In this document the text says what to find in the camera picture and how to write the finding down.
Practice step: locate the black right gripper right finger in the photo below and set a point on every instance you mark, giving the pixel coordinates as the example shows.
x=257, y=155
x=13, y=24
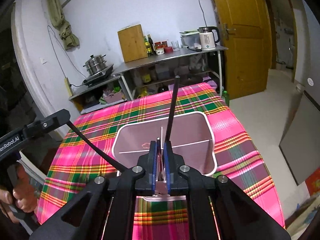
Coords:
x=176, y=185

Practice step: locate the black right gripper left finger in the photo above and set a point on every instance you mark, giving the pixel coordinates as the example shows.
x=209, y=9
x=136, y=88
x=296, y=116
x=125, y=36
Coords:
x=146, y=185

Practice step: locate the black chopstick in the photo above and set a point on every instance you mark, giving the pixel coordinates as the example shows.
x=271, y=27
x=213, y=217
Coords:
x=118, y=166
x=172, y=108

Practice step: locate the person's left hand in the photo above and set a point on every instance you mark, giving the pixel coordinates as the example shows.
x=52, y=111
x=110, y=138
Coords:
x=22, y=194

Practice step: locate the pink plastic utensil holder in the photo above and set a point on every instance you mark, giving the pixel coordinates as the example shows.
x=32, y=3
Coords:
x=191, y=137

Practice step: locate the pink plaid tablecloth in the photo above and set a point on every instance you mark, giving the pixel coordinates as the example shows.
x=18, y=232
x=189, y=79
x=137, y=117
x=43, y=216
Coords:
x=75, y=198

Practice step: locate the yellow power strip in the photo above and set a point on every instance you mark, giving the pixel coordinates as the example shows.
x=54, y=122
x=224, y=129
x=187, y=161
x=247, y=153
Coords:
x=68, y=86

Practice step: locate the pink basket under table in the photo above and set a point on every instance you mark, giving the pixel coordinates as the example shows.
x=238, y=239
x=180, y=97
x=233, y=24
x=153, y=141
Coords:
x=112, y=97

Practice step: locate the low metal side table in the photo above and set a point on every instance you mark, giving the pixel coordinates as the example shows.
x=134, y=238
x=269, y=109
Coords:
x=90, y=99

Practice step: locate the green plastic bottle on floor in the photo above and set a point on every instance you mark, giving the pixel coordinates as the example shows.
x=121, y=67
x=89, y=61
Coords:
x=225, y=97

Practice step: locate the black induction cooker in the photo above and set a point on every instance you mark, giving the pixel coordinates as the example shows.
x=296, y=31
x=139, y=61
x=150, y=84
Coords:
x=101, y=76

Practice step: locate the stainless steel steamer pot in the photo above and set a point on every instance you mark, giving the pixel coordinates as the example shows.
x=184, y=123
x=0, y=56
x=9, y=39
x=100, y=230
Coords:
x=95, y=64

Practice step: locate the olive green hanging cloth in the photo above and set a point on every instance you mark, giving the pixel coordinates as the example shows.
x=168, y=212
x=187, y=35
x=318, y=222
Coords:
x=60, y=23

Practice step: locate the metal shelf table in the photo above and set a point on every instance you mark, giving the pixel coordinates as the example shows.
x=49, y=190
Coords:
x=173, y=60

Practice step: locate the red lidded jar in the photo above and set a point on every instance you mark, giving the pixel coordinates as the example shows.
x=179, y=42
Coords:
x=159, y=48

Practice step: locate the green glass bottle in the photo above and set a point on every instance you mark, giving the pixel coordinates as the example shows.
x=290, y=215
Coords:
x=148, y=48

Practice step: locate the wooden cutting board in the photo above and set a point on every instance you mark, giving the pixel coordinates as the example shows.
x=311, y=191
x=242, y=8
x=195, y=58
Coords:
x=132, y=43

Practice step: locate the clear drinking glass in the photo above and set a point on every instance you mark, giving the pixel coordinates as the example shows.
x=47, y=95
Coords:
x=175, y=45

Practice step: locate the white electric kettle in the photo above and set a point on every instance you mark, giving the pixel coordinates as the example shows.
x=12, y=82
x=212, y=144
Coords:
x=209, y=37

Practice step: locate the dark sauce bottle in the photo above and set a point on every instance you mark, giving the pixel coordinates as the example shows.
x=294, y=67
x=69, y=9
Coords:
x=151, y=44

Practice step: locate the clear plastic storage box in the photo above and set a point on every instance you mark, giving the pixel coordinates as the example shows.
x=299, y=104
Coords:
x=191, y=39

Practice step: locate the yellow wooden door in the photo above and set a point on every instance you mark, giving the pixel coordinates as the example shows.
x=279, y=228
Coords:
x=246, y=34

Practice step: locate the grey board leaning on wall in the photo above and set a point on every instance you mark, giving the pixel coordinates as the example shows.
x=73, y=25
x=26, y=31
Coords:
x=300, y=144

